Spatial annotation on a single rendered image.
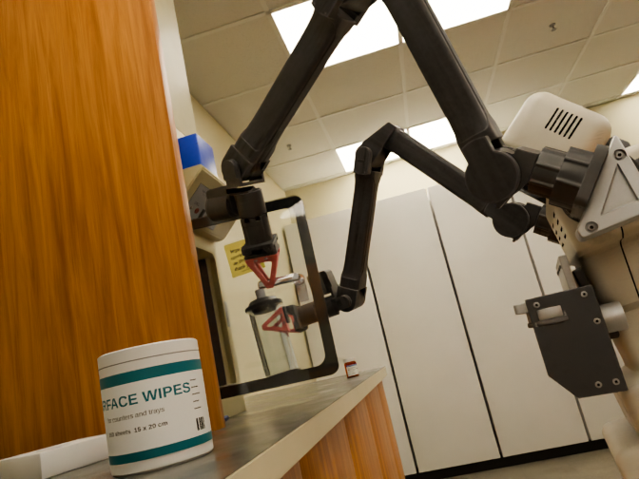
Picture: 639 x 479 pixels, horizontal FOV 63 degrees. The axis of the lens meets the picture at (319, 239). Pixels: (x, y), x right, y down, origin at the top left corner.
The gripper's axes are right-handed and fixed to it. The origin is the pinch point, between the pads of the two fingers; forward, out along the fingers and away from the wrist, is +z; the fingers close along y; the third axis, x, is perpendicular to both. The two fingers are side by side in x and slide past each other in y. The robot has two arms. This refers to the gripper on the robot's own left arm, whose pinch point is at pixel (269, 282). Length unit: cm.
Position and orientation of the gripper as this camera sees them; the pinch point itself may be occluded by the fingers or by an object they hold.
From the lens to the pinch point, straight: 108.7
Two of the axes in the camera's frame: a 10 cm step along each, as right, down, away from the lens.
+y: -0.1, 2.1, -9.8
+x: 9.8, -2.1, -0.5
